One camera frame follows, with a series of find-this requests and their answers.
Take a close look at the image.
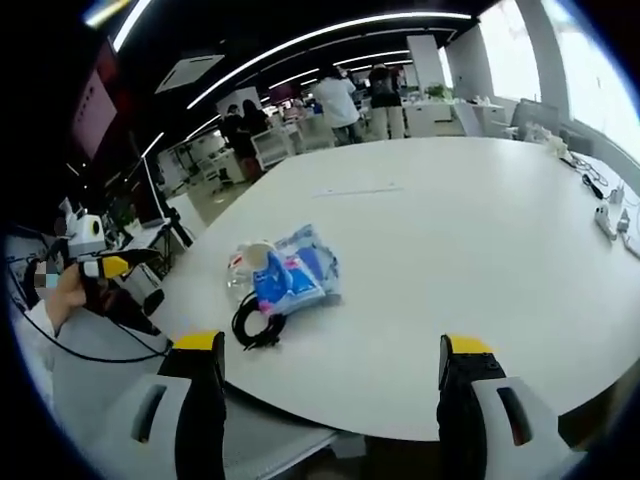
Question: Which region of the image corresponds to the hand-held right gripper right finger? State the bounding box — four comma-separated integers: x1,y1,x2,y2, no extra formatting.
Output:
436,333,586,480

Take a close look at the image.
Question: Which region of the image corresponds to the table cable slot cover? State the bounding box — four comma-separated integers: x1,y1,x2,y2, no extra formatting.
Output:
311,185,404,199

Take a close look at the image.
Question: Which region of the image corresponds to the black stand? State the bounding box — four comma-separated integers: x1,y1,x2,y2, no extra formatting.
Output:
159,198,195,250

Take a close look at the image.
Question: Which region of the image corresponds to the person's left hand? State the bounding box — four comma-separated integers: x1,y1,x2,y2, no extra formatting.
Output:
47,263,101,337

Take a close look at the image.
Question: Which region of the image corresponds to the white tabletop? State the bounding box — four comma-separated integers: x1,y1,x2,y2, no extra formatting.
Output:
144,135,640,444

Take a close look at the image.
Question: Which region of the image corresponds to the white paper cup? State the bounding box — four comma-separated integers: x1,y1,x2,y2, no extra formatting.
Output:
238,239,278,270

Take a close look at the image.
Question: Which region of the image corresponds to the clear plastic wrapper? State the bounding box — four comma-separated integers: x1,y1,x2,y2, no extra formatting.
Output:
225,254,261,302

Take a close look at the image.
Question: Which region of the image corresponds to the white power strip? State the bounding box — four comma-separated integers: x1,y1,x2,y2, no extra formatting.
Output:
593,201,619,242

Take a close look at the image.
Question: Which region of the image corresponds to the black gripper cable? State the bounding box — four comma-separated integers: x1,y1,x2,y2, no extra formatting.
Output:
18,297,175,364

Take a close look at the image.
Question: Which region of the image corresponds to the white cabinet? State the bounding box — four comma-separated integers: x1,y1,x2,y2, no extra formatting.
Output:
401,101,460,139

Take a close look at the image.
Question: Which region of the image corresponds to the dark office chair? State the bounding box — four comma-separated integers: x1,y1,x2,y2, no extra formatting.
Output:
509,98,561,140

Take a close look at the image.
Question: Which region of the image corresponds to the black cable on table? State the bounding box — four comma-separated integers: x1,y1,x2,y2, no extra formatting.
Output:
581,171,607,200

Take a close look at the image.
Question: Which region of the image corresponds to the long ceiling light strip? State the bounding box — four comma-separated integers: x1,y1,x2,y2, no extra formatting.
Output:
186,11,474,111

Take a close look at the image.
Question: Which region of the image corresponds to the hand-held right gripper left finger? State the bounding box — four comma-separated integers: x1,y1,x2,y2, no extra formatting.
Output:
92,329,227,480

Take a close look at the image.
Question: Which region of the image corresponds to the pink wall screen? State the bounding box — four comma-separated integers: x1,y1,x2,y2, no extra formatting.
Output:
68,43,120,160

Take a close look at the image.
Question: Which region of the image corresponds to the white shelf cart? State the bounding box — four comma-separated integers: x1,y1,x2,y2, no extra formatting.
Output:
249,126,297,172

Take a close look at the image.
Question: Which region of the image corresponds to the blue tissue packet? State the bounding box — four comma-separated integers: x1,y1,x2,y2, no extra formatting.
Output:
251,223,344,318

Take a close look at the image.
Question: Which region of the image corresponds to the computer monitor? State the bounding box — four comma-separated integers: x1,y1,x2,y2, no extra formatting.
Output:
130,156,172,230

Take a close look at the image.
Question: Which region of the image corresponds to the ceiling air vent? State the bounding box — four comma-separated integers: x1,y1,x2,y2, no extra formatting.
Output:
154,52,227,96

